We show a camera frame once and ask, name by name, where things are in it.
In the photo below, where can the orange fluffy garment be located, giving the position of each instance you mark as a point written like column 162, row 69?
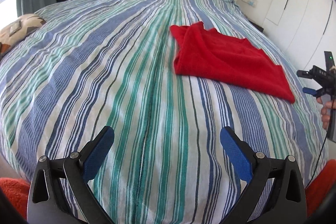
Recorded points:
column 16, row 190

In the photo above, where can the wall socket with blue plugs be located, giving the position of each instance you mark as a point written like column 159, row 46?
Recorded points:
column 252, row 3

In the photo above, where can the white wardrobe doors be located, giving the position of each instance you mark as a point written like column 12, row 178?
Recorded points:
column 302, row 29

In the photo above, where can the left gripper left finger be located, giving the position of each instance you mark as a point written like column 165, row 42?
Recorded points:
column 47, row 202

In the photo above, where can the striped blue green bedspread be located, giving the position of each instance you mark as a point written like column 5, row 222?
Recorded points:
column 110, row 62

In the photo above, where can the person's right hand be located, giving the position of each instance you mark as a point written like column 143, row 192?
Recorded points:
column 325, row 116

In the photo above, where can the patterned beige pillow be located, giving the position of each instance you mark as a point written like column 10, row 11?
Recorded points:
column 17, row 31

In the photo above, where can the red knit sweater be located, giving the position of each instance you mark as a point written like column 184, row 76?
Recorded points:
column 211, row 55

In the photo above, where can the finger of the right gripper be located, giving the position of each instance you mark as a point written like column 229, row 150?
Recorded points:
column 309, row 91

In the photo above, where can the dark wooden nightstand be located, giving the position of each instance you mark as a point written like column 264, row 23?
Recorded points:
column 259, row 28

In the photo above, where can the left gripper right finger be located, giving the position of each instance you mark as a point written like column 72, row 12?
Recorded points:
column 286, row 202

